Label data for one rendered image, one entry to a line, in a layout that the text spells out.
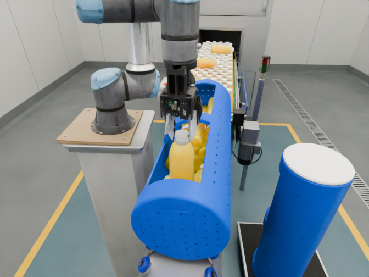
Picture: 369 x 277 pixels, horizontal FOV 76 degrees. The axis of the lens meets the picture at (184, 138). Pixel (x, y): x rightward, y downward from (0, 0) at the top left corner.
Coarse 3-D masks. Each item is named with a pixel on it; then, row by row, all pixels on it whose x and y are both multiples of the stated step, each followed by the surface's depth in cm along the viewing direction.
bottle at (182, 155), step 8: (176, 144) 63; (184, 144) 61; (176, 152) 62; (184, 152) 62; (192, 152) 63; (176, 160) 63; (184, 160) 62; (192, 160) 64; (176, 168) 64; (184, 168) 64; (192, 168) 66; (176, 176) 66; (184, 176) 65; (192, 176) 68
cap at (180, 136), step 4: (176, 132) 62; (180, 132) 62; (184, 132) 62; (188, 132) 62; (176, 136) 61; (180, 136) 60; (184, 136) 60; (176, 140) 61; (180, 140) 61; (184, 140) 61
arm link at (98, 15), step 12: (84, 0) 44; (96, 0) 44; (108, 0) 45; (120, 0) 46; (132, 0) 46; (84, 12) 45; (96, 12) 45; (108, 12) 46; (120, 12) 47; (132, 12) 48
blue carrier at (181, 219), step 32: (224, 96) 120; (224, 128) 95; (160, 160) 95; (224, 160) 79; (160, 192) 61; (192, 192) 60; (224, 192) 68; (160, 224) 65; (192, 224) 63; (224, 224) 61; (192, 256) 71
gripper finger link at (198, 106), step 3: (198, 96) 56; (198, 99) 55; (198, 102) 55; (201, 102) 56; (195, 105) 56; (198, 105) 56; (201, 105) 56; (195, 108) 56; (198, 108) 56; (201, 108) 56; (198, 111) 57; (201, 111) 57; (198, 114) 57; (201, 114) 57; (198, 117) 58; (198, 120) 59; (198, 123) 59
